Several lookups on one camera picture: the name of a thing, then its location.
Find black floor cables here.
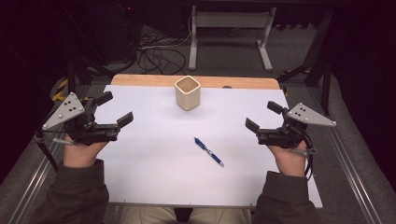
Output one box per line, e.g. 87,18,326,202
135,29,191,76

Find left hand-held gripper cable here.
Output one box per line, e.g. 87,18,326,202
34,130,76,173

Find person's legs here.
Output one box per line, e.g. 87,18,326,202
113,206,252,224

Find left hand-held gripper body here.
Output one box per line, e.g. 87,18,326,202
42,91,121,147

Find yellow black hazard tape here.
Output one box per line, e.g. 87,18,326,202
50,78,70,103

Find right hand-held gripper cable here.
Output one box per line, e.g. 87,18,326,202
292,125,318,182

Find person's left hand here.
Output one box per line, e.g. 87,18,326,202
63,136,109,168

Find white metal stand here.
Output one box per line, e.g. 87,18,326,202
188,5,277,72

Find blue pen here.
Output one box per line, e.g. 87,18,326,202
193,136,225,168

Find person's right hand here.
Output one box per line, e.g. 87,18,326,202
267,142,308,178

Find beige square pen holder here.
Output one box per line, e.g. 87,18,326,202
174,75,202,112

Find black tripod stand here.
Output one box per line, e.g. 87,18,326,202
60,6,138,94

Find hand-held gripper cable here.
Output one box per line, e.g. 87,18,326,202
34,130,76,173
292,125,318,182

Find aluminium rail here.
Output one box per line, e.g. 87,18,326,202
7,83,92,224
307,88,386,224

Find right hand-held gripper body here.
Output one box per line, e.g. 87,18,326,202
257,102,337,149

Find white table sheet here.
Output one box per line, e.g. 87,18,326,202
93,84,324,209

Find black metal stand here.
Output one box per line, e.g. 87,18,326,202
276,8,335,117

